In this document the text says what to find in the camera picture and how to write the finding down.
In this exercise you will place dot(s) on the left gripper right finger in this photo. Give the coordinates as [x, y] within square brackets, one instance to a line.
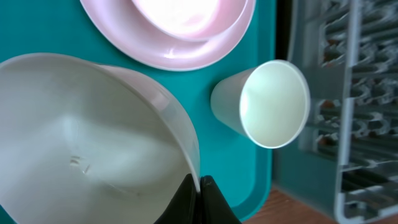
[214, 207]

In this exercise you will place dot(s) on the teal plastic tray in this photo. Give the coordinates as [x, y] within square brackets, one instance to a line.
[241, 169]

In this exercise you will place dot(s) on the white paper cup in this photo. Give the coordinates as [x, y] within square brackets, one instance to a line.
[268, 104]

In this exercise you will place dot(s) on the white bowl with food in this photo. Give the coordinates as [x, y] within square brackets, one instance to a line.
[89, 143]

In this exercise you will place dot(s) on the pink plate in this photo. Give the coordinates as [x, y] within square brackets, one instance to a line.
[127, 29]

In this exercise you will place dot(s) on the pink bowl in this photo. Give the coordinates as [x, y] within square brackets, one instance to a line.
[192, 20]

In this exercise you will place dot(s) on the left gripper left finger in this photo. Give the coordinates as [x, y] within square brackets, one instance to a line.
[181, 209]

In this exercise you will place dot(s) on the grey dishwasher rack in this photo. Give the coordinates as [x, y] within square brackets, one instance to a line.
[344, 163]

